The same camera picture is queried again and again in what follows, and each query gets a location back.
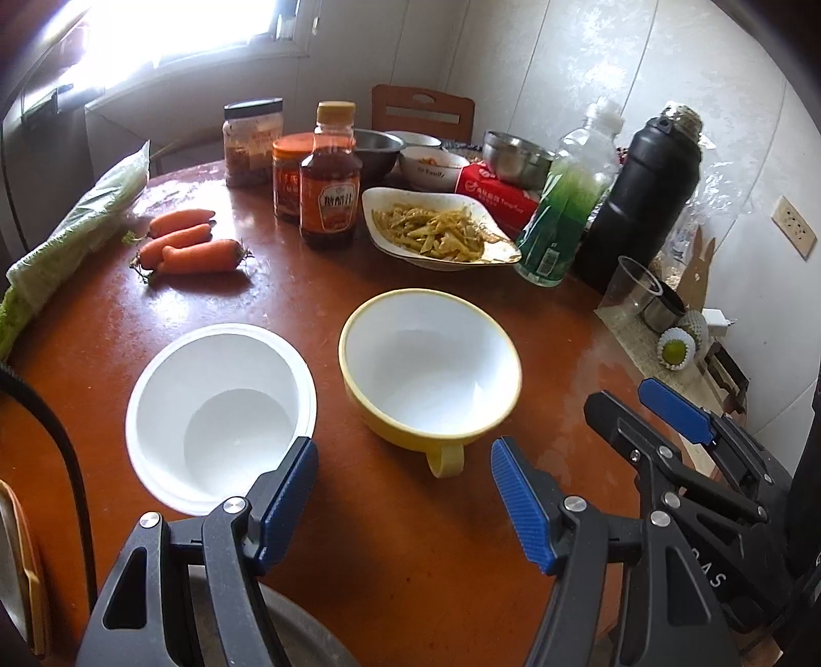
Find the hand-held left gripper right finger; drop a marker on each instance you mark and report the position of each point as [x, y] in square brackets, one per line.
[519, 506]

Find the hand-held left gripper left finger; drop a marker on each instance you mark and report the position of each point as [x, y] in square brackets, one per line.
[288, 506]

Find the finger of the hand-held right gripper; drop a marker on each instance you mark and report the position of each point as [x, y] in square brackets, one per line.
[677, 407]
[616, 423]

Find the white paper bowl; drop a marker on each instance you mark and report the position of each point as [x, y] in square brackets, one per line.
[211, 397]

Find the yellow shell-shaped plate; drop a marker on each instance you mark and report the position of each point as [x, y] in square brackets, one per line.
[25, 577]

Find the fruit in foam net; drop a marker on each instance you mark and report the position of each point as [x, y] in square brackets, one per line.
[675, 349]
[696, 327]

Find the steel cup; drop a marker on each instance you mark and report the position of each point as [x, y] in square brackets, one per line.
[664, 315]

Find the white charger plug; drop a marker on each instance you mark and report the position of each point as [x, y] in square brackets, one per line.
[715, 320]

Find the round metal pan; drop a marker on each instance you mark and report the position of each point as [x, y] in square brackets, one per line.
[308, 635]

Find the clear plastic cup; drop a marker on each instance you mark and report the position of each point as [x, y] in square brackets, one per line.
[625, 285]

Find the black thermos flask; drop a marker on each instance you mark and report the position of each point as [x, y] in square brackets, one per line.
[648, 192]

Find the green drink bottle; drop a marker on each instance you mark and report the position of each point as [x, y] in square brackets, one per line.
[564, 211]

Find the clear plastic bag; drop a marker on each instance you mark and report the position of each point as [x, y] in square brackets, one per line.
[718, 192]

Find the red tissue pack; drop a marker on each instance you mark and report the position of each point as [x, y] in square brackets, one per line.
[494, 192]

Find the white dish of food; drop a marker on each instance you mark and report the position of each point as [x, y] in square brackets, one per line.
[436, 231]

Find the steel bowl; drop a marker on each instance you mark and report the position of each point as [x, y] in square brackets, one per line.
[378, 157]
[516, 160]

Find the white ceramic bowl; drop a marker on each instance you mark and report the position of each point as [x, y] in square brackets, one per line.
[436, 173]

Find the brown sauce bottle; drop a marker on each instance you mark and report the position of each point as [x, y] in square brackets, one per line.
[328, 199]

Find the red-lidded sauce jar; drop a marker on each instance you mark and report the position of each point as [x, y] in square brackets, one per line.
[287, 179]

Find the celery in plastic bag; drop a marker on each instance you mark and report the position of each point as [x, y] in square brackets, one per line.
[70, 237]

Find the black-lidded clear jar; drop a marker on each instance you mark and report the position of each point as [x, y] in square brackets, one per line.
[250, 147]

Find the window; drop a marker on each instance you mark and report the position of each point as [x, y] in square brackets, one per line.
[192, 25]

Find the wall socket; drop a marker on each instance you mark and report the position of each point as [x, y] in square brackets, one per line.
[795, 224]

